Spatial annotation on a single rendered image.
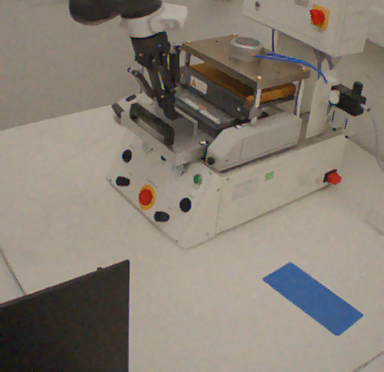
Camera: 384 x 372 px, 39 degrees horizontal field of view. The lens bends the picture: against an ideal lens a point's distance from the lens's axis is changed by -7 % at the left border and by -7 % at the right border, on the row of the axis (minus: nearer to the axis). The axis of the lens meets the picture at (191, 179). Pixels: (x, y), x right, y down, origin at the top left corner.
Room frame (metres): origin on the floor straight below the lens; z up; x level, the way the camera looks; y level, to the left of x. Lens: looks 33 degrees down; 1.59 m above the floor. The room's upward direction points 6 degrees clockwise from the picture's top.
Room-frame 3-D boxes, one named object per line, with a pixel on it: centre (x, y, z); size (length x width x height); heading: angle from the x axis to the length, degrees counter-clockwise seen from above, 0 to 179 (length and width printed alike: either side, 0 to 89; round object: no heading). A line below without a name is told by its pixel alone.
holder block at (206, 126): (1.26, -0.04, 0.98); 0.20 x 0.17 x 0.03; 41
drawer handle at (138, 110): (1.14, 0.10, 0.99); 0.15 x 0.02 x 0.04; 41
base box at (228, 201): (1.29, -0.10, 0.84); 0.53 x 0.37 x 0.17; 131
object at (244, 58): (1.31, -0.13, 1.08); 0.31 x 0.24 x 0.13; 41
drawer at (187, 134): (1.23, 0.00, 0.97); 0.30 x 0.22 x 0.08; 131
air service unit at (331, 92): (1.23, -0.34, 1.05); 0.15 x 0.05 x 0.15; 41
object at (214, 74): (1.30, -0.10, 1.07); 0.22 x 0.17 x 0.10; 41
